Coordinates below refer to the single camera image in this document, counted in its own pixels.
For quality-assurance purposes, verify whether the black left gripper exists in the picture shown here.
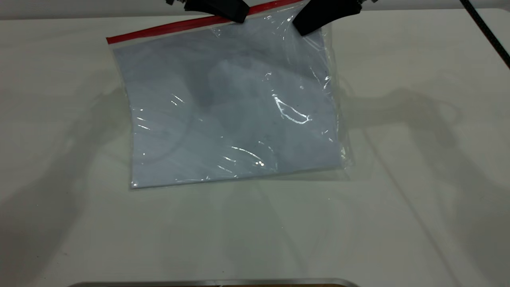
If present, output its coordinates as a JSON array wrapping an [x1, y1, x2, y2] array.
[[165, 0, 250, 23]]

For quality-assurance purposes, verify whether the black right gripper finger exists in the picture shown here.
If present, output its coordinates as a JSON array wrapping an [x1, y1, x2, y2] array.
[[292, 0, 362, 36]]

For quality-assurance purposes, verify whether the transparent bag with red zipper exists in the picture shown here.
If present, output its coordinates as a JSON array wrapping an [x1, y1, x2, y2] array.
[[106, 0, 353, 190]]

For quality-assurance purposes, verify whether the clear plastic package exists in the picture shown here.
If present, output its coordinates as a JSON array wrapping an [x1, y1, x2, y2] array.
[[114, 16, 345, 188]]

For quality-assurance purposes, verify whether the black braided cable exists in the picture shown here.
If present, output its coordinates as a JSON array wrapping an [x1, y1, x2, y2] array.
[[459, 0, 510, 69]]

